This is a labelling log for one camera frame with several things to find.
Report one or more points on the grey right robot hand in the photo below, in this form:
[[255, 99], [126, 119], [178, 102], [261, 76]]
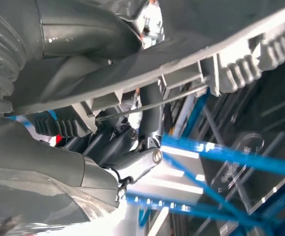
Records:
[[34, 163]]

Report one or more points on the blue metal shelf rack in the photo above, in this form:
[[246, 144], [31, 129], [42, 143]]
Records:
[[231, 156]]

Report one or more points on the clear acrylic sign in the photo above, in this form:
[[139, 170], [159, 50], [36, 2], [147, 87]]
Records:
[[231, 172]]

